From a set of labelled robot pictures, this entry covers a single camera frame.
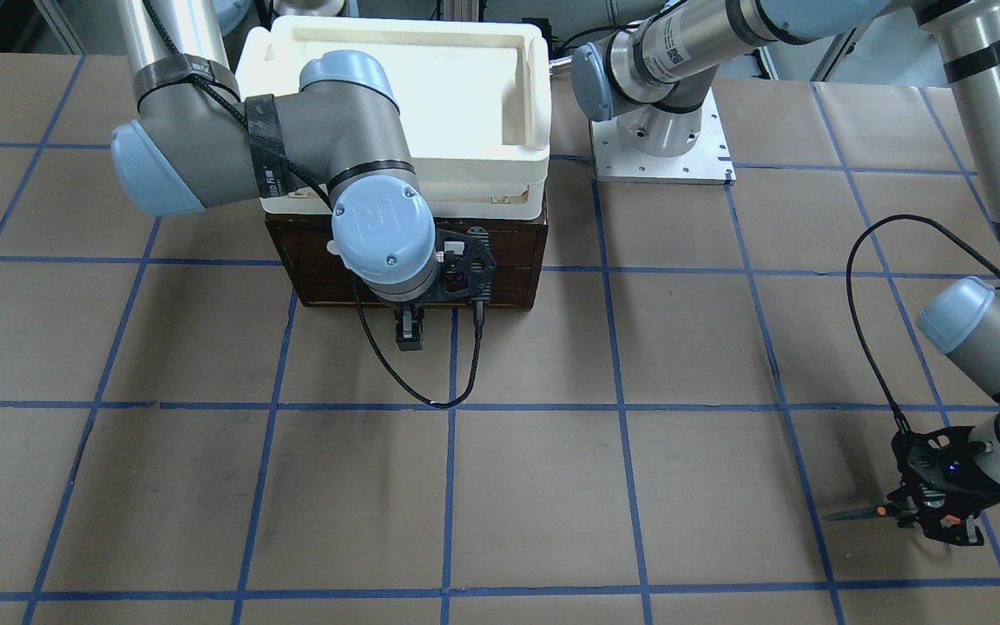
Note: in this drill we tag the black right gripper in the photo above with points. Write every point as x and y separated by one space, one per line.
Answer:
409 327

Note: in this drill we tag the dark wooden drawer cabinet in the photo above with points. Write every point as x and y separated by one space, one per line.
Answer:
275 223

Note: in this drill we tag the white plastic tray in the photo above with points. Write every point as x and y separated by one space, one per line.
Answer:
475 100

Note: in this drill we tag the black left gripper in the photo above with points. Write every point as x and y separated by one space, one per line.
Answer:
975 492

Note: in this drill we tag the wooden drawer with white handle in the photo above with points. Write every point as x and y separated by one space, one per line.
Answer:
319 276

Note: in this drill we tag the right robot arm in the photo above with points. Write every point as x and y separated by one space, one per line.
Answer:
198 143

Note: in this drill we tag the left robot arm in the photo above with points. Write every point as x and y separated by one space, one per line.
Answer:
648 81

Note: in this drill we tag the grey orange scissors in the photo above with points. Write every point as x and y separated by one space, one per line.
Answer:
936 524

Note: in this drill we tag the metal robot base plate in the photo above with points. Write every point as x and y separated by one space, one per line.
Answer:
649 145

